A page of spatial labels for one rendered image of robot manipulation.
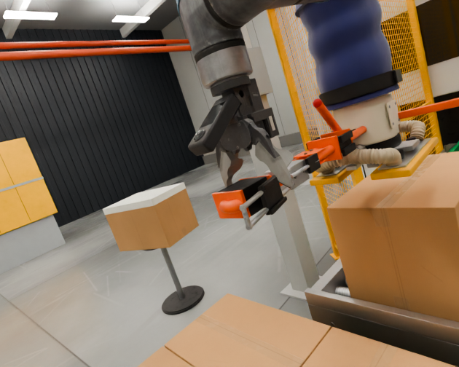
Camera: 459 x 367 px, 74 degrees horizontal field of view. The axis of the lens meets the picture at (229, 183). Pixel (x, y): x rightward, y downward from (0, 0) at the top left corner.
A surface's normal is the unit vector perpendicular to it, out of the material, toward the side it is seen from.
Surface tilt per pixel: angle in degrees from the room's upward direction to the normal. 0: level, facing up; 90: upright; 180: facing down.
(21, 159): 90
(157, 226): 90
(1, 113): 90
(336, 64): 78
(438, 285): 90
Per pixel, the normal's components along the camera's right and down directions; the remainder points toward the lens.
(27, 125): 0.71, -0.11
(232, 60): 0.29, 0.10
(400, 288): -0.71, 0.35
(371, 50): 0.01, -0.06
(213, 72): -0.49, 0.32
